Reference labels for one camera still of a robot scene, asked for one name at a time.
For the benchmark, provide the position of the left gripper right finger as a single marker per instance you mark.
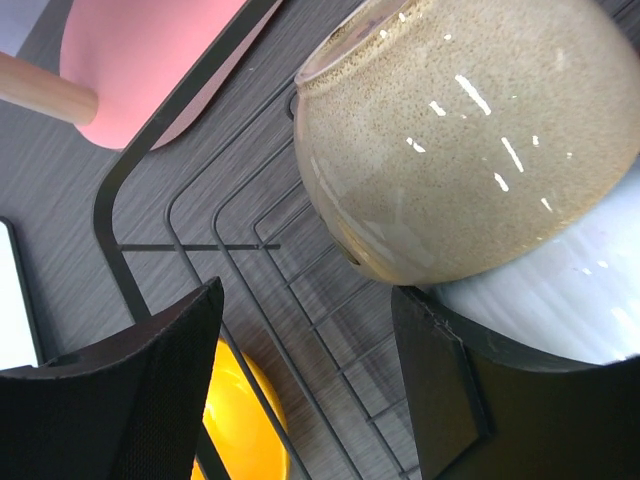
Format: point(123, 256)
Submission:
point(483, 406)

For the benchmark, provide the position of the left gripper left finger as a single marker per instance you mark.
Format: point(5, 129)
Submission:
point(127, 407)

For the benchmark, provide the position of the yellow bowl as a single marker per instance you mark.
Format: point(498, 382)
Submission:
point(248, 445)

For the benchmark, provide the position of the beige speckled bowl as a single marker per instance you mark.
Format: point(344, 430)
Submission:
point(441, 139)

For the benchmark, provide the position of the black wire dish rack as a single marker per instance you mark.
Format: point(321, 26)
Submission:
point(225, 199)

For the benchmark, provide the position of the white dry-erase board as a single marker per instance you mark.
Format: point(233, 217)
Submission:
point(20, 340)

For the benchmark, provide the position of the white ribbed bowl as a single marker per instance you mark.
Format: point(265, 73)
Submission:
point(576, 296)

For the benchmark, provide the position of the pink three-tier shelf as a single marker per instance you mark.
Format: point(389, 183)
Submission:
point(119, 61)

